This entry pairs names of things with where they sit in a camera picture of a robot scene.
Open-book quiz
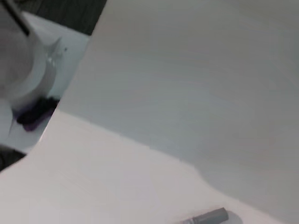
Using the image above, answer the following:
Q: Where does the grey pen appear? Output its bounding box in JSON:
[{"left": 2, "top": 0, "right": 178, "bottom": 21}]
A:
[{"left": 179, "top": 207, "right": 229, "bottom": 224}]

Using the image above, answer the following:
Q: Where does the white robot torso base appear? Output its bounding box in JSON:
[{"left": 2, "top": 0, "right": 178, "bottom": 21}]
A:
[{"left": 0, "top": 0, "right": 63, "bottom": 110}]

